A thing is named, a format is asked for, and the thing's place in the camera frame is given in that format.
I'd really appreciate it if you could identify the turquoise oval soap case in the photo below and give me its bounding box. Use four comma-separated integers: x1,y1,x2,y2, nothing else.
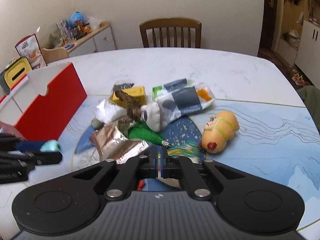
40,140,62,153

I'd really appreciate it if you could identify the white plush toy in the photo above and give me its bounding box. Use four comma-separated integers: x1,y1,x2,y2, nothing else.
140,101,162,132

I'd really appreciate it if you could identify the silver foil snack packet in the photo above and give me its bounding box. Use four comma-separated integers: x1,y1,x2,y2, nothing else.
89,124,149,164

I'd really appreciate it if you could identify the brown fuzzy hair tie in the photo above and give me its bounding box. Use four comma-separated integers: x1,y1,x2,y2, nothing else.
114,89,144,122

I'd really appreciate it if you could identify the white blue printed plastic bag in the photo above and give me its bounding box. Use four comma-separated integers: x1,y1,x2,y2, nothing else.
152,78,215,128

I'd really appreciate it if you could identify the orange face doll toy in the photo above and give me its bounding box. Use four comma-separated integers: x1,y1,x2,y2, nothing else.
200,111,240,154

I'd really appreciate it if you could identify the red fish keychain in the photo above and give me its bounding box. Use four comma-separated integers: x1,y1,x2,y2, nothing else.
137,180,145,191

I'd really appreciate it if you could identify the red white cardboard box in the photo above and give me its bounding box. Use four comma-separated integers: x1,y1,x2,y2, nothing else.
1,62,87,141

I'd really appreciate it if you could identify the yellow small carton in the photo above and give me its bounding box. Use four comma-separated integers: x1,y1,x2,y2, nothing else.
109,86,146,108

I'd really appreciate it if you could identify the bag of dark beads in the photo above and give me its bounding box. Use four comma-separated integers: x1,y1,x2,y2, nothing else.
112,82,135,92

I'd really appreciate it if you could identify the yellow grey bin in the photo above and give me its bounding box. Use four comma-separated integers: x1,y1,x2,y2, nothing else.
1,57,32,95

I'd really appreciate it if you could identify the small wooden child chair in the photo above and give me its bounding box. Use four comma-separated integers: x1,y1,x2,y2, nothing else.
41,47,69,64

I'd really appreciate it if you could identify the red illustrated book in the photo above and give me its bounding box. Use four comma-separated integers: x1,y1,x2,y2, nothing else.
15,34,47,69

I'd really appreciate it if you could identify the low wooden white cabinet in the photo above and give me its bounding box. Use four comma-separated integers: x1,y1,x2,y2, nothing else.
62,21,117,57

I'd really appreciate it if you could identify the wooden dining chair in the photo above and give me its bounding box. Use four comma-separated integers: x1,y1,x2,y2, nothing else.
139,17,202,48

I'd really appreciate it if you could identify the blue globe toy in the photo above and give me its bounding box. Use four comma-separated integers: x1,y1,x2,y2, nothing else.
68,11,85,28

